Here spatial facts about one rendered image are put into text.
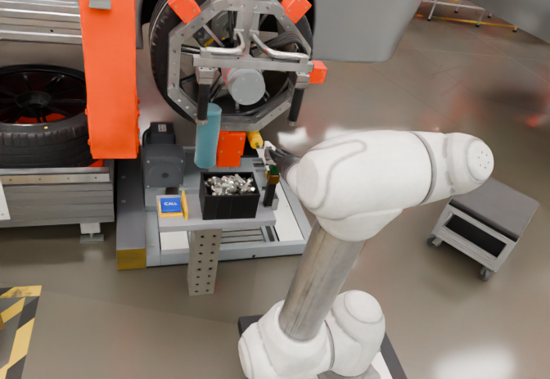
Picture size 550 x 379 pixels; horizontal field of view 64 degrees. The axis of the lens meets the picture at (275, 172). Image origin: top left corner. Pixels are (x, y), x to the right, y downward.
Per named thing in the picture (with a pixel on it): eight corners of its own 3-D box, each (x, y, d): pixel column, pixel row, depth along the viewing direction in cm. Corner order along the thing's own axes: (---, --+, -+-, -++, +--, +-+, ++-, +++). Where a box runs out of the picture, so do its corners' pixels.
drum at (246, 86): (251, 82, 182) (256, 49, 174) (263, 107, 166) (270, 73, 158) (218, 80, 178) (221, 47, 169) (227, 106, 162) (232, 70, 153)
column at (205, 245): (209, 275, 197) (218, 204, 172) (213, 293, 189) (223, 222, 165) (187, 277, 194) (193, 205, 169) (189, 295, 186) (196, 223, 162)
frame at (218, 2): (288, 124, 200) (315, 2, 168) (292, 132, 195) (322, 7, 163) (164, 123, 183) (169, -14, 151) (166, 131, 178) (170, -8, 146)
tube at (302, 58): (291, 42, 169) (297, 15, 163) (308, 64, 155) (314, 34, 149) (247, 39, 164) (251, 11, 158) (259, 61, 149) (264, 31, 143)
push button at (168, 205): (179, 201, 164) (179, 196, 163) (181, 214, 159) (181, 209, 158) (160, 202, 162) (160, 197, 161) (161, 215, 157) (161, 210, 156)
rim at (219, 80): (241, 108, 218) (303, 21, 198) (251, 134, 200) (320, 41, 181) (146, 60, 191) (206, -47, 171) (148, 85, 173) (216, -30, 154)
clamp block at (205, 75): (209, 73, 154) (210, 58, 151) (213, 85, 147) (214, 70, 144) (194, 72, 152) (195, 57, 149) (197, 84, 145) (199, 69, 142)
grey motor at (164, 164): (175, 162, 245) (178, 106, 224) (182, 214, 214) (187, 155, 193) (141, 163, 239) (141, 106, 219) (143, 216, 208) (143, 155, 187)
